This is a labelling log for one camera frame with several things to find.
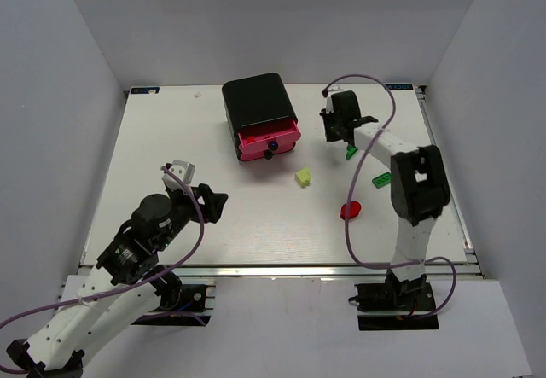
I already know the yellow-green lego brick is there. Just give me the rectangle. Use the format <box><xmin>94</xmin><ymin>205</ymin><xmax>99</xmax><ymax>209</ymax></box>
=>
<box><xmin>294</xmin><ymin>167</ymin><xmax>311</xmax><ymax>188</ymax></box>

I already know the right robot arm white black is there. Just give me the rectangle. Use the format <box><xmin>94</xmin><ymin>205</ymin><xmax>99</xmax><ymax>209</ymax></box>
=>
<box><xmin>320</xmin><ymin>90</ymin><xmax>450</xmax><ymax>312</ymax></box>

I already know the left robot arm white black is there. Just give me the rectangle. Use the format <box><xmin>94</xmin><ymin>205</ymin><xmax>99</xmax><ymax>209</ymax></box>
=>
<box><xmin>6</xmin><ymin>183</ymin><xmax>228</xmax><ymax>377</ymax></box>

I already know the green small lego piece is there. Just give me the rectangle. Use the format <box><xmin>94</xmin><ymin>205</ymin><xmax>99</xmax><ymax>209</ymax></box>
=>
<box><xmin>346</xmin><ymin>144</ymin><xmax>358</xmax><ymax>160</ymax></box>

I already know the pink top drawer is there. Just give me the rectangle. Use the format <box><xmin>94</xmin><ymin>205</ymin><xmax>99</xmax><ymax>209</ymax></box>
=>
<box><xmin>237</xmin><ymin>119</ymin><xmax>301</xmax><ymax>154</ymax></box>

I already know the pink drawer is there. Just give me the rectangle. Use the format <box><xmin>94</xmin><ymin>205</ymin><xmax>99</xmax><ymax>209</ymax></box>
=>
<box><xmin>238</xmin><ymin>142</ymin><xmax>296</xmax><ymax>162</ymax></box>
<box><xmin>237</xmin><ymin>119</ymin><xmax>301</xmax><ymax>154</ymax></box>

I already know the right blue corner label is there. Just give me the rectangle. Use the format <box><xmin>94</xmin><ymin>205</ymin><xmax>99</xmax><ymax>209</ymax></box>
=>
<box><xmin>386</xmin><ymin>84</ymin><xmax>414</xmax><ymax>91</ymax></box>

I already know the blue corner label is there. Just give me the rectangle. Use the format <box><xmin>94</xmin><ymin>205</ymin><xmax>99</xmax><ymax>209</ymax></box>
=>
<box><xmin>386</xmin><ymin>84</ymin><xmax>414</xmax><ymax>91</ymax></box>
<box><xmin>130</xmin><ymin>87</ymin><xmax>160</xmax><ymax>95</ymax></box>

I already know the green lego plate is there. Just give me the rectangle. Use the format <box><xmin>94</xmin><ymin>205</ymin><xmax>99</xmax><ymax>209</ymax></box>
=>
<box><xmin>372</xmin><ymin>172</ymin><xmax>392</xmax><ymax>189</ymax></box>

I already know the pink bottom drawer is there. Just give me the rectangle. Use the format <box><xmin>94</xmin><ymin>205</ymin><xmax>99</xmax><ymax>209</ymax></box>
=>
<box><xmin>238</xmin><ymin>142</ymin><xmax>296</xmax><ymax>162</ymax></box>

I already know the red oval lego piece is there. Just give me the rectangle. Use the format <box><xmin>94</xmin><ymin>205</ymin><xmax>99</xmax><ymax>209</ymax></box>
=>
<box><xmin>340</xmin><ymin>201</ymin><xmax>362</xmax><ymax>220</ymax></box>

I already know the black drawer cabinet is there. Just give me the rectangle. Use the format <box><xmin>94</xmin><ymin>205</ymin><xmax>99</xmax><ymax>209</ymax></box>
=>
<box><xmin>221</xmin><ymin>73</ymin><xmax>298</xmax><ymax>159</ymax></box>

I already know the left blue corner label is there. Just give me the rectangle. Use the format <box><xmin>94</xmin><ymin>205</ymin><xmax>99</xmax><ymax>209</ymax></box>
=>
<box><xmin>130</xmin><ymin>87</ymin><xmax>160</xmax><ymax>95</ymax></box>

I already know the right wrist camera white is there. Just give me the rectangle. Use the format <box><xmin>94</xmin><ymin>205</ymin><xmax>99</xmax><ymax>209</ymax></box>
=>
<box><xmin>325</xmin><ymin>96</ymin><xmax>334</xmax><ymax>113</ymax></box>

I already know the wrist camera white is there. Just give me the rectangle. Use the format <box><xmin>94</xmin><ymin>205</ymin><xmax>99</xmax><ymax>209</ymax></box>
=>
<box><xmin>325</xmin><ymin>96</ymin><xmax>334</xmax><ymax>113</ymax></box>
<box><xmin>161</xmin><ymin>160</ymin><xmax>195</xmax><ymax>192</ymax></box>

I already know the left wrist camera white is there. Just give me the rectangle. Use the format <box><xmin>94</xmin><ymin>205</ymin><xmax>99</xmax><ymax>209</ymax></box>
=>
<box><xmin>161</xmin><ymin>160</ymin><xmax>195</xmax><ymax>192</ymax></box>

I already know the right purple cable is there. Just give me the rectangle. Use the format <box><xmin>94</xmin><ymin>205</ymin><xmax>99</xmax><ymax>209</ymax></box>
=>
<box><xmin>320</xmin><ymin>73</ymin><xmax>457</xmax><ymax>320</ymax></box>

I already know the purple cable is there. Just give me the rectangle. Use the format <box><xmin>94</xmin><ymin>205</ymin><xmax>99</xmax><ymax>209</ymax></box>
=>
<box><xmin>320</xmin><ymin>73</ymin><xmax>457</xmax><ymax>320</ymax></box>
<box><xmin>0</xmin><ymin>165</ymin><xmax>206</xmax><ymax>373</ymax></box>

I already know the aluminium front rail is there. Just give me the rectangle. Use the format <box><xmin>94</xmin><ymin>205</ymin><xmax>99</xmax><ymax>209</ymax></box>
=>
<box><xmin>78</xmin><ymin>262</ymin><xmax>483</xmax><ymax>280</ymax></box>

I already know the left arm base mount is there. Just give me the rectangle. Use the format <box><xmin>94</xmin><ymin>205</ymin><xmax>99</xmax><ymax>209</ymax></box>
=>
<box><xmin>133</xmin><ymin>275</ymin><xmax>216</xmax><ymax>328</ymax></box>

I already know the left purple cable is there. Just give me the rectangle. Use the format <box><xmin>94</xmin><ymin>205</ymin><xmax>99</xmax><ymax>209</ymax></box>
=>
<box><xmin>0</xmin><ymin>165</ymin><xmax>206</xmax><ymax>373</ymax></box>

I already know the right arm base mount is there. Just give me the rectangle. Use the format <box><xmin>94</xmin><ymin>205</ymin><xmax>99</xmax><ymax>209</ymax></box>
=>
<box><xmin>348</xmin><ymin>282</ymin><xmax>439</xmax><ymax>332</ymax></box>

